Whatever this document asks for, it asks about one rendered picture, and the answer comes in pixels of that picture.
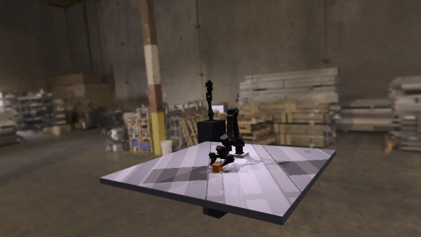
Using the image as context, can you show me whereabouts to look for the orange block with dark square marking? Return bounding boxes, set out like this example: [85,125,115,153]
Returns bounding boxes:
[212,163,223,172]

